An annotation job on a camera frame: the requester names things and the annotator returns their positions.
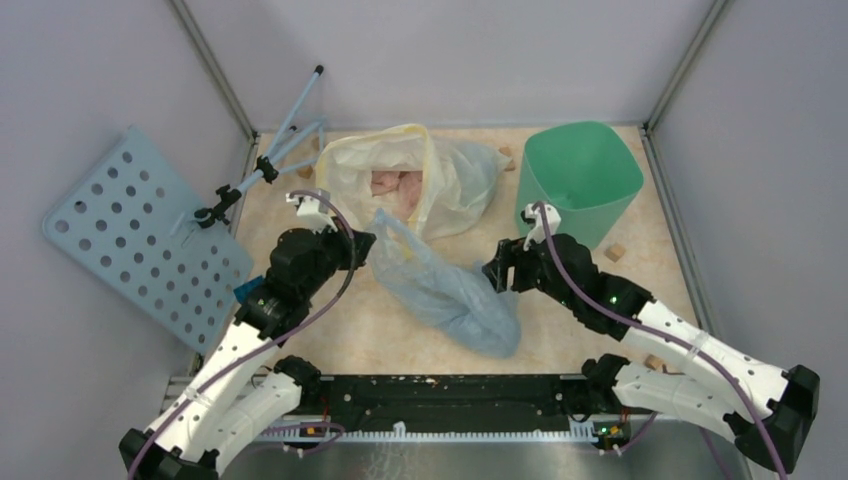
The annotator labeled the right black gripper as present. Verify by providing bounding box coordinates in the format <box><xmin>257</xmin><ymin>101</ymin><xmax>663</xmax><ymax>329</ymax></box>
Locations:
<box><xmin>482</xmin><ymin>228</ymin><xmax>578</xmax><ymax>310</ymax></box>

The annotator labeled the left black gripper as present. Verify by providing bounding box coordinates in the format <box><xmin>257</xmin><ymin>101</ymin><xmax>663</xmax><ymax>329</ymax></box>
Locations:
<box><xmin>300</xmin><ymin>214</ymin><xmax>376</xmax><ymax>299</ymax></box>

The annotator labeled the light blue plastic bag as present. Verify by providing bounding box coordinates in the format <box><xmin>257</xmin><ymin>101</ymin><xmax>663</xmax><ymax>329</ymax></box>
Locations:
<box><xmin>367</xmin><ymin>209</ymin><xmax>522</xmax><ymax>358</ymax></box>

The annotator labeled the green plastic trash bin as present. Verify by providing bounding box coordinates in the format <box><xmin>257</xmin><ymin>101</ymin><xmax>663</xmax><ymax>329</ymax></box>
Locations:
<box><xmin>514</xmin><ymin>121</ymin><xmax>645</xmax><ymax>249</ymax></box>

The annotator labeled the translucent white yellow trash bag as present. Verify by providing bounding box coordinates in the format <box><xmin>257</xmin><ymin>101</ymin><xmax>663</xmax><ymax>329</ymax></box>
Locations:
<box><xmin>315</xmin><ymin>124</ymin><xmax>514</xmax><ymax>240</ymax></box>

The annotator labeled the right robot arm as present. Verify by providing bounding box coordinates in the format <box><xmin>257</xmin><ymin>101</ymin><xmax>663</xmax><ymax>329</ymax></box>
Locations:
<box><xmin>482</xmin><ymin>234</ymin><xmax>820</xmax><ymax>474</ymax></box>

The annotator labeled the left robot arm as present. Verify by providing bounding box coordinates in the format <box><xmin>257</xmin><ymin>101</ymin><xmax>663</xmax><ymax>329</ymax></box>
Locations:
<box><xmin>119</xmin><ymin>227</ymin><xmax>376</xmax><ymax>479</ymax></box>

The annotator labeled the wooden block near bin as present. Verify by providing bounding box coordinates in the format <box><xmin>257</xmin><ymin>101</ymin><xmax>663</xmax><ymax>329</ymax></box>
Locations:
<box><xmin>498</xmin><ymin>146</ymin><xmax>516</xmax><ymax>172</ymax></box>

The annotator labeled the wooden cube block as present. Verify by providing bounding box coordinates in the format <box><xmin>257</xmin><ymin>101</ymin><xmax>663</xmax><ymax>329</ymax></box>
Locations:
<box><xmin>604</xmin><ymin>243</ymin><xmax>627</xmax><ymax>262</ymax></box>

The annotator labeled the small wooden block near tripod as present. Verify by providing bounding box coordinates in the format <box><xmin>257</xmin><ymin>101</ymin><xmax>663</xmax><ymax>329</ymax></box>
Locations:
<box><xmin>296</xmin><ymin>165</ymin><xmax>314</xmax><ymax>179</ymax></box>

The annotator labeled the pink bag inside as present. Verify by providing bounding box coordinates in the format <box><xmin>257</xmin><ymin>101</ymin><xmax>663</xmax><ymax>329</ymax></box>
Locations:
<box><xmin>370</xmin><ymin>171</ymin><xmax>423</xmax><ymax>219</ymax></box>

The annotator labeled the blue clamp block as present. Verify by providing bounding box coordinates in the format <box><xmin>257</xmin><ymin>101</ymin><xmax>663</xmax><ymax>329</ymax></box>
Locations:
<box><xmin>233</xmin><ymin>276</ymin><xmax>264</xmax><ymax>304</ymax></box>

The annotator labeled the light blue tripod stand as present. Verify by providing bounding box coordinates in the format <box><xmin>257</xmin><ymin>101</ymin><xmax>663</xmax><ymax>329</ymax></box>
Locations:
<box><xmin>193</xmin><ymin>64</ymin><xmax>326</xmax><ymax>229</ymax></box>

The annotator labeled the light blue perforated board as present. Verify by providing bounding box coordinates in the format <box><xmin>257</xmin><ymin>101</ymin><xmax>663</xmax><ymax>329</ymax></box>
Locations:
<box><xmin>42</xmin><ymin>127</ymin><xmax>253</xmax><ymax>355</ymax></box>

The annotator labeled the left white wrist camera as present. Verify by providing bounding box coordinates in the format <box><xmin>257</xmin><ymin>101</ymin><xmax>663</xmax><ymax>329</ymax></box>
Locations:
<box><xmin>286</xmin><ymin>189</ymin><xmax>338</xmax><ymax>233</ymax></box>

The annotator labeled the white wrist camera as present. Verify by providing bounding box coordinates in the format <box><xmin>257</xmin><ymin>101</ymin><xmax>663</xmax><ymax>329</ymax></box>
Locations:
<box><xmin>286</xmin><ymin>189</ymin><xmax>338</xmax><ymax>233</ymax></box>
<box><xmin>521</xmin><ymin>202</ymin><xmax>561</xmax><ymax>251</ymax></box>

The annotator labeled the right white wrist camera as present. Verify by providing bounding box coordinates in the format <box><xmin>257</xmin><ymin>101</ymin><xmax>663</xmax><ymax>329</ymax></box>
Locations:
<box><xmin>521</xmin><ymin>202</ymin><xmax>561</xmax><ymax>251</ymax></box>

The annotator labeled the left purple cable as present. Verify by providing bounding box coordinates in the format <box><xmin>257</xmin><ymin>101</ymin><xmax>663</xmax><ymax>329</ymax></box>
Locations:
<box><xmin>125</xmin><ymin>189</ymin><xmax>359</xmax><ymax>480</ymax></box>

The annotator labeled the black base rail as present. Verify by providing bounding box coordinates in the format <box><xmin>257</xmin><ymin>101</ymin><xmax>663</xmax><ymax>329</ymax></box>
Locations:
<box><xmin>289</xmin><ymin>374</ymin><xmax>637</xmax><ymax>434</ymax></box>

